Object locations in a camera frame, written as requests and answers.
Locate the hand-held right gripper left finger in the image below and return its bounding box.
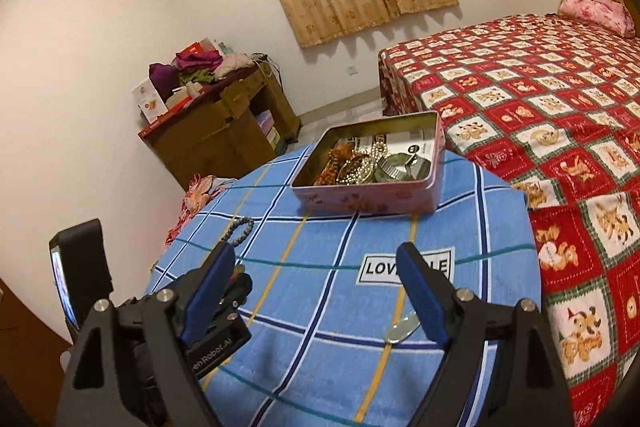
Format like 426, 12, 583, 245
55, 242, 236, 427

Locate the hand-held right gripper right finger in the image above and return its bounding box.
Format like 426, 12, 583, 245
395, 242, 573, 427

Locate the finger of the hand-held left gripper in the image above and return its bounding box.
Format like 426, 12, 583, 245
215, 271, 253, 315

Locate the jade pendant with red cord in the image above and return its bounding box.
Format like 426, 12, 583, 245
384, 314, 421, 347

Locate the grey stone bead bracelet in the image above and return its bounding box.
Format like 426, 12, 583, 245
220, 217, 255, 258

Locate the pink tin box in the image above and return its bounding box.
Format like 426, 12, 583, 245
290, 111, 446, 215

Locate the green jade bangle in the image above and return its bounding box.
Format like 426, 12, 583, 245
374, 154, 417, 182

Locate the grey-green pearl necklace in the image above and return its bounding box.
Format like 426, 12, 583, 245
336, 159, 378, 186

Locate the brown bead necklace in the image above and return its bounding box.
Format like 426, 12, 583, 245
314, 146, 356, 186

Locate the white pearl necklace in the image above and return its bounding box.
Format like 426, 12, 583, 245
350, 139, 396, 182

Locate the blue plaid tablecloth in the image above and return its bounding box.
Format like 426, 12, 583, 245
145, 144, 543, 427

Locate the brown wooden door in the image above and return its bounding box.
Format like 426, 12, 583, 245
0, 279, 76, 427

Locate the pink clothes pile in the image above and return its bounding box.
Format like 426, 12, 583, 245
165, 174, 238, 248

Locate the brown wooden desk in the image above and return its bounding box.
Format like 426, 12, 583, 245
138, 62, 302, 190

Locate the white printed card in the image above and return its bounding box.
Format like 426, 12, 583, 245
350, 129, 437, 168

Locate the stack of boxes in desk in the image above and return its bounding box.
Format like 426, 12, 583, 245
254, 109, 281, 152

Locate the flat red box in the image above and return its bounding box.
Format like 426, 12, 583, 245
138, 87, 221, 138

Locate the white upright box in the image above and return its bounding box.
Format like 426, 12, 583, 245
131, 78, 166, 124

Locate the purple cloth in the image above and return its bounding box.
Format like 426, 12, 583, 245
149, 63, 181, 100

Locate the green cloth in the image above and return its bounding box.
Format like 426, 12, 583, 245
179, 69, 216, 85

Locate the pale pink cloth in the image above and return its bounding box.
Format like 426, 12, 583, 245
215, 53, 258, 78

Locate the bed with red blanket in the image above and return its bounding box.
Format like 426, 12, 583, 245
377, 13, 640, 427

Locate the dark red cloth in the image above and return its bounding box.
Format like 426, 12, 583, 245
175, 49, 223, 72

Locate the red and white box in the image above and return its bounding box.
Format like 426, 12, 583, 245
182, 38, 221, 55

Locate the pink pillow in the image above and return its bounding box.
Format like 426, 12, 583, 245
557, 0, 637, 38

